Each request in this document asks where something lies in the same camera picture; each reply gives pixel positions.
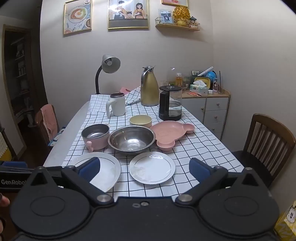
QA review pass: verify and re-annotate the wooden wall shelf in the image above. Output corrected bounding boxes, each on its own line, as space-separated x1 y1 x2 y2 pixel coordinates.
155 17 200 32

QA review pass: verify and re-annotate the brown wooden chair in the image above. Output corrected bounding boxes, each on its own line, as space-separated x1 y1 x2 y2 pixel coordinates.
35 104 61 147

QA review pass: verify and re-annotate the pink bear-shaped plate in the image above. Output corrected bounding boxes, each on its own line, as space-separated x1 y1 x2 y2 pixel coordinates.
149 122 195 151

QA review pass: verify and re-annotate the small photo frame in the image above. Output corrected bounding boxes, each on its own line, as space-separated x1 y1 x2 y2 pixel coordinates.
158 9 174 25

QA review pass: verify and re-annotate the white checkered tablecloth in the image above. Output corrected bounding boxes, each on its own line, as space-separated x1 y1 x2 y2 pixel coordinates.
61 87 244 204

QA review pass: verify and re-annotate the clear glass dome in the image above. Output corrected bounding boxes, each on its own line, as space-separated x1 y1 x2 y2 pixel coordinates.
166 67 184 87

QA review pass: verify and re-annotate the white plate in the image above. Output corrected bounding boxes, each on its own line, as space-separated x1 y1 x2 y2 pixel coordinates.
74 152 122 193
129 151 176 185

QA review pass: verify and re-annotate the cream bowl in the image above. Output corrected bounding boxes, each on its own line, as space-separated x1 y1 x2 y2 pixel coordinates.
129 115 152 128

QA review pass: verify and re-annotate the green white tissue box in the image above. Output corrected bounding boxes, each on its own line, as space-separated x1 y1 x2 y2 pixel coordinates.
190 80 208 96

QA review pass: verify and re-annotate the white drawer cabinet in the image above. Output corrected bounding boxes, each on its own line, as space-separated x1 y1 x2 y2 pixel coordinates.
181 89 231 141

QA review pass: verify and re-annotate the stainless steel bowl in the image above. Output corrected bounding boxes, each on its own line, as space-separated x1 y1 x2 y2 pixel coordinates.
108 126 156 152

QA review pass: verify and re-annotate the golden tree ornament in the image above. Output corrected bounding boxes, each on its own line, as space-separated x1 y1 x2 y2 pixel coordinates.
173 6 191 26

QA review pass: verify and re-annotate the white mug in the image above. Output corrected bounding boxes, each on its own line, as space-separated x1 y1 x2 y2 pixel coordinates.
106 92 126 118

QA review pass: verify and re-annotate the yellow framed box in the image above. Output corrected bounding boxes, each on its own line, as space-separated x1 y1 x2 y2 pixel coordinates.
193 76 212 90

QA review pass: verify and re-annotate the pink towel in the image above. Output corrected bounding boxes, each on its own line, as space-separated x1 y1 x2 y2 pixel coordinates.
40 104 59 141

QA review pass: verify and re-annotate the framed pink picture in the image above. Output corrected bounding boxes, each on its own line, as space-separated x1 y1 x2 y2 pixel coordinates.
161 0 188 7

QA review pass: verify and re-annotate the framed food picture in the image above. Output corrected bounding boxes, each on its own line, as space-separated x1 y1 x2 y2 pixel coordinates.
63 0 92 35

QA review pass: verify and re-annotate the yellow white padded mat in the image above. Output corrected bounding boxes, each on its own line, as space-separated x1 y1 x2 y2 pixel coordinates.
0 133 11 161

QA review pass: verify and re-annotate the dark wooden chair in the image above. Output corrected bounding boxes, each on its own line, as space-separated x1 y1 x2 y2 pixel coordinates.
231 113 296 188

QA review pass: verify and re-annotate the black glass kettle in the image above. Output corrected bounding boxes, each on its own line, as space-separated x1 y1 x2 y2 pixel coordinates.
158 85 183 121

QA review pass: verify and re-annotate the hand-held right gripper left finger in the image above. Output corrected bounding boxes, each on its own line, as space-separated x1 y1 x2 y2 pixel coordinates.
22 157 115 205

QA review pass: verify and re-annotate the framed family picture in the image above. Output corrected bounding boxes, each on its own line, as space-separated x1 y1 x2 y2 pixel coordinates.
107 0 149 30

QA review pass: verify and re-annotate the grey desk lamp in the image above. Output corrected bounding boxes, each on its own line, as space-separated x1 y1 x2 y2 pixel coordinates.
95 54 121 95

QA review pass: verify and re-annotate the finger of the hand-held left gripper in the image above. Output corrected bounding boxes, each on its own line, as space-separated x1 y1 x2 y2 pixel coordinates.
0 161 28 169

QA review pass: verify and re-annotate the gold thermos jug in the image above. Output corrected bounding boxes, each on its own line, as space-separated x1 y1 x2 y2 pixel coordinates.
140 66 160 107

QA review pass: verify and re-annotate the pink bowl with steel liner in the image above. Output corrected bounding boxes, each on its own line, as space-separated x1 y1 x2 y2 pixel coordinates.
81 123 110 152

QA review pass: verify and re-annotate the white tube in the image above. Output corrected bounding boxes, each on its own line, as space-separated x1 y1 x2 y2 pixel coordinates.
197 66 213 77

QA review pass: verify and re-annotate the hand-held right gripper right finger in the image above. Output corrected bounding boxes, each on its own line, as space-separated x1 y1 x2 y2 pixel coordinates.
176 158 266 205

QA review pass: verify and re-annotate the yellow cartoon tissue box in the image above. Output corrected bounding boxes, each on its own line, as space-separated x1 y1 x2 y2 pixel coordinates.
274 200 296 241

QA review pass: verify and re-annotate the person's left hand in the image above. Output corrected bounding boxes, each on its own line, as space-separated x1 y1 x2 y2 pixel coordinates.
0 194 11 235

